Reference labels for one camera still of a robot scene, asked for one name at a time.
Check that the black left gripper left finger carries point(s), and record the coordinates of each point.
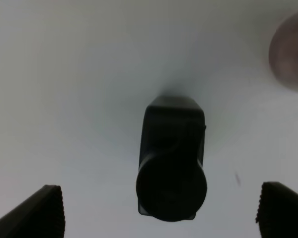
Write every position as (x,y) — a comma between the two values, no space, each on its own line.
(40,216)

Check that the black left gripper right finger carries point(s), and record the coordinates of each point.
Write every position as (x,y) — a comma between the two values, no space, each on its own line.
(277,214)

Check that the dark green pump bottle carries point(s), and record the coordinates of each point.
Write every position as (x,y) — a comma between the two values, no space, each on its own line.
(171,185)

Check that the translucent pink plastic cup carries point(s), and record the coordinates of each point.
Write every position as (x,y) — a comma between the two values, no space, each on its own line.
(283,53)

